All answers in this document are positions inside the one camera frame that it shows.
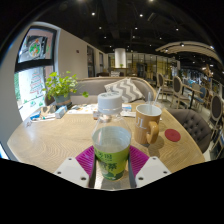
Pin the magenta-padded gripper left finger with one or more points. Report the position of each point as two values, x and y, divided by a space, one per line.
71 170

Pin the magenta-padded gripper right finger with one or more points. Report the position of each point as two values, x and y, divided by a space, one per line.
151 170

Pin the clear green-labelled drink bottle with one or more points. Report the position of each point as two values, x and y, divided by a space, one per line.
111 146

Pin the flat round red coaster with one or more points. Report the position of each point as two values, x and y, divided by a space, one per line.
172 135

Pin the tan ceramic mug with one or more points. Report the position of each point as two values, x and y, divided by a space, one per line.
143 125

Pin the grey tufted armchair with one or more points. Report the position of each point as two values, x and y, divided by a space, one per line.
191 126

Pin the small blue white box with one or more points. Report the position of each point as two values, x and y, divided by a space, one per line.
61 111

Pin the white cardboard box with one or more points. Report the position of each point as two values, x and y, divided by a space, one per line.
95 115

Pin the printed paper leaflets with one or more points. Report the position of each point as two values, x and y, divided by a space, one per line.
83 108

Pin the small wooden stand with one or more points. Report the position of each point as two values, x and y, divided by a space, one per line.
47 111

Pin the clear plastic cup with straw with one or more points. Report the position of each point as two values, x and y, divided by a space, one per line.
156 100

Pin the green potted plant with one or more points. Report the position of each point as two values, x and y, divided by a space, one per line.
61 85

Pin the grey curved sofa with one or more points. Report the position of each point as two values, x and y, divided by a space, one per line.
91 86

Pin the grey white chevron cushion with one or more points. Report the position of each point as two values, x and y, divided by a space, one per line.
125 88

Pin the group of dining chairs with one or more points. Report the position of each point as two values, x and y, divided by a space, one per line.
176 86

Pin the group of ceiling spotlights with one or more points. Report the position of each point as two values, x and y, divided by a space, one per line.
141 15

